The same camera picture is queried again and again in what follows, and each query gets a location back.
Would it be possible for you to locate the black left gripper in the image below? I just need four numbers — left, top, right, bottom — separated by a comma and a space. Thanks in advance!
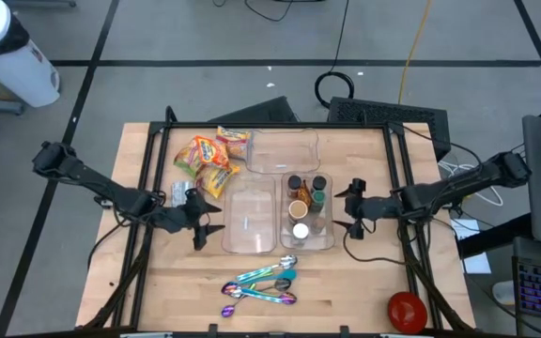
150, 187, 226, 252

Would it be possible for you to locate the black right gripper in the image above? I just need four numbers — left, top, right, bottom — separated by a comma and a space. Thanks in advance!
332, 177, 403, 240

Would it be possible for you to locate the green spice jar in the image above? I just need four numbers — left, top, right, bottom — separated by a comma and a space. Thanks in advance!
310, 190, 327, 212

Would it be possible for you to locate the clear plastic bin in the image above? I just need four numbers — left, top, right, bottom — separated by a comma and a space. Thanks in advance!
279, 171, 336, 251
245, 128, 322, 176
222, 176, 279, 254

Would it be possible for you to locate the orange taco seasoning packet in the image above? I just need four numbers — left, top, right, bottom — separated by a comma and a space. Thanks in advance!
297, 180, 314, 210

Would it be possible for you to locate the white-lid spice jar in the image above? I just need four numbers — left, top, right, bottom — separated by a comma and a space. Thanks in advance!
291, 223, 310, 248

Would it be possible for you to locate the black-lid orange spice jar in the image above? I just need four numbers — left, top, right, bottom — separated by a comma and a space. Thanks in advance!
286, 174, 303, 198

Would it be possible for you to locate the iridescent rainbow metal spoon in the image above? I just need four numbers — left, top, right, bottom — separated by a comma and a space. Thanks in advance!
220, 281, 271, 300
230, 286, 284, 302
251, 290, 299, 306

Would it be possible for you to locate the silver spoon rainbow handle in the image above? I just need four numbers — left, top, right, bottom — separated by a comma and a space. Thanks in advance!
235, 253, 300, 284

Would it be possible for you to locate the teal plastic spoon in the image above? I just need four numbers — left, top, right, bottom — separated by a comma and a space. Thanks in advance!
238, 269, 299, 287

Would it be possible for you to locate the dark chrome spoon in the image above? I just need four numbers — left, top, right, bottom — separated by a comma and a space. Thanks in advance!
220, 277, 294, 319

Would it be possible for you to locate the yellow noodle packet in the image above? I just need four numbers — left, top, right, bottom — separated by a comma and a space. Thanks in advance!
200, 162, 242, 200

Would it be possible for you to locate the silver and red packet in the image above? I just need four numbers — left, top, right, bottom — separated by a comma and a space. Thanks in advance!
170, 180, 196, 207

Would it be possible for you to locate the green and yellow snack bag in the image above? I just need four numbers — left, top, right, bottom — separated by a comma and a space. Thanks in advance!
173, 143, 206, 179

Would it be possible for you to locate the orange snack bag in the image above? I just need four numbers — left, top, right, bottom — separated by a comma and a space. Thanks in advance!
193, 134, 230, 170

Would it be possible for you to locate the yellow red-print snack bag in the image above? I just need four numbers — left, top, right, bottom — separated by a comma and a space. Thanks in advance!
215, 125, 252, 161

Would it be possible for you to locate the black flat panel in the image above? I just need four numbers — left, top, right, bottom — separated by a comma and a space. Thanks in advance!
207, 95, 300, 125

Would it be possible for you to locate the red and black bowl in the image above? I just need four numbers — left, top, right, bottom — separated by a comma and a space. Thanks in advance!
386, 290, 429, 336

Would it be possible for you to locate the white paper sheet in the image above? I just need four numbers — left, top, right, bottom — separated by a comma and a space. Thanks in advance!
451, 218, 493, 276

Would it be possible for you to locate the white computer mouse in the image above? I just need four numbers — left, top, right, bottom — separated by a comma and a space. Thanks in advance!
491, 280, 517, 306

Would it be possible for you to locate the white trash can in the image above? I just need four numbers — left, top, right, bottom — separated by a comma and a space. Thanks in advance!
0, 0, 62, 109

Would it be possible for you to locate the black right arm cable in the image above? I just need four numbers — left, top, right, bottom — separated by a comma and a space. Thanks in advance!
343, 229, 410, 265

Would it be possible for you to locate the black aluminium frame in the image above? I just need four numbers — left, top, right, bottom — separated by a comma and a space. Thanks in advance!
82, 105, 476, 338

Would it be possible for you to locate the black left base cable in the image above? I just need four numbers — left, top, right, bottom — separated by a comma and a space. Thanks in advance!
85, 218, 130, 271

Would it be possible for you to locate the black hanging cable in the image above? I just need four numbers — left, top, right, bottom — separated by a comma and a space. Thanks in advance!
313, 0, 357, 110

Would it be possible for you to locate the white cable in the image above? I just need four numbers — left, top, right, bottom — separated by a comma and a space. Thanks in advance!
438, 159, 505, 207

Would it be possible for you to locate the yellow cable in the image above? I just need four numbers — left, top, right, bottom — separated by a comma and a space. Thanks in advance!
395, 0, 435, 106

